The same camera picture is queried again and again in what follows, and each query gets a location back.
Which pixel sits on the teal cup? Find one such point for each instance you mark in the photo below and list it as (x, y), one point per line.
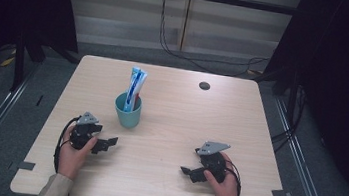
(127, 117)

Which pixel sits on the blue white toothpaste tube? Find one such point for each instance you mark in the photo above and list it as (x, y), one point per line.
(135, 86)

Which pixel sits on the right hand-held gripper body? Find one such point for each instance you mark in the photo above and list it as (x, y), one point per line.
(216, 165)

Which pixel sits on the grey tape strip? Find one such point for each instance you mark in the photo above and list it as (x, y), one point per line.
(26, 165)
(281, 194)

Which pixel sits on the person's left hand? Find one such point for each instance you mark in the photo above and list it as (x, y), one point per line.
(72, 159)

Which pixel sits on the black metal stand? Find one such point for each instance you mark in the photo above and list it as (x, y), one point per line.
(18, 65)

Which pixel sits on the yellow floor scrap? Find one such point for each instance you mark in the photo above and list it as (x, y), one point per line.
(7, 61)

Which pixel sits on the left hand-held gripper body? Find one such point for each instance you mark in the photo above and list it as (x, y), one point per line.
(82, 132)

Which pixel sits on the dark round table grommet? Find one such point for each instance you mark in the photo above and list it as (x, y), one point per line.
(204, 86)

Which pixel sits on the person's right hand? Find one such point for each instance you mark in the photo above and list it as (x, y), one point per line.
(225, 191)

